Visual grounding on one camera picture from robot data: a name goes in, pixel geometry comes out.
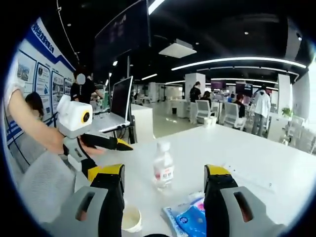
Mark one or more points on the clear plastic bottle red label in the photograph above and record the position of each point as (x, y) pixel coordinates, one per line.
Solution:
(163, 170)

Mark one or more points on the black laptop stand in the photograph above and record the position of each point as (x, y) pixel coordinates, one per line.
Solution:
(130, 134)

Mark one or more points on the person's left hand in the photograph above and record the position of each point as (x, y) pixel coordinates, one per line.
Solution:
(56, 144)

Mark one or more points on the white mesh office chair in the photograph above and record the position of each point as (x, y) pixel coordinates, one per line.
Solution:
(234, 114)
(205, 109)
(47, 182)

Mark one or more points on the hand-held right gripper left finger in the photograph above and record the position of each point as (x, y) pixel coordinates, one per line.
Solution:
(111, 205)

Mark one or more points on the silver laptop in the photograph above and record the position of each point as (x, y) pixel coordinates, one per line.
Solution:
(121, 98)

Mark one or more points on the white paper cup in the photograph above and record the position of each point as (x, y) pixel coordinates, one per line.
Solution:
(132, 218)

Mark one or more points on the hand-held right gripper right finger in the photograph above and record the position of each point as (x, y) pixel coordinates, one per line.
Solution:
(217, 209)

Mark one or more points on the white tabletop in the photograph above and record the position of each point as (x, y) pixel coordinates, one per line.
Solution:
(222, 148)

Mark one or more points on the blue tissue pack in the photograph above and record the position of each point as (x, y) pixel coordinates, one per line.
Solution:
(192, 219)

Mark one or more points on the green potted plant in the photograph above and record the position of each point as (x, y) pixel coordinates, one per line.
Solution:
(287, 112)

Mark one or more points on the white container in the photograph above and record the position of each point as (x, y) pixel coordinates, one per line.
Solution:
(209, 121)

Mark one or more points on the ceiling vent panel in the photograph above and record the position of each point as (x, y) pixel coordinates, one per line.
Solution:
(177, 49)

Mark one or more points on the large hanging dark screen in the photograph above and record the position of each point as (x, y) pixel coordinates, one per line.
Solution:
(123, 37)

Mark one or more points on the wall poster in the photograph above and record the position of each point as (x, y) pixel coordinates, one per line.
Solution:
(44, 74)

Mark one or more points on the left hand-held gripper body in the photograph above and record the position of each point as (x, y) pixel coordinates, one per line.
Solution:
(71, 116)

